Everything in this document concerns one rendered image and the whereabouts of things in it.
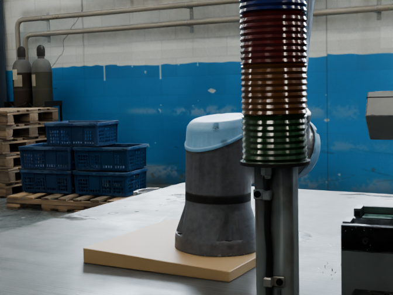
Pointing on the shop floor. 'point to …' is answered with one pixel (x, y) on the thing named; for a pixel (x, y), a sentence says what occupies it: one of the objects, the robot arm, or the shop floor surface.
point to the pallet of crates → (79, 167)
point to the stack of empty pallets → (30, 131)
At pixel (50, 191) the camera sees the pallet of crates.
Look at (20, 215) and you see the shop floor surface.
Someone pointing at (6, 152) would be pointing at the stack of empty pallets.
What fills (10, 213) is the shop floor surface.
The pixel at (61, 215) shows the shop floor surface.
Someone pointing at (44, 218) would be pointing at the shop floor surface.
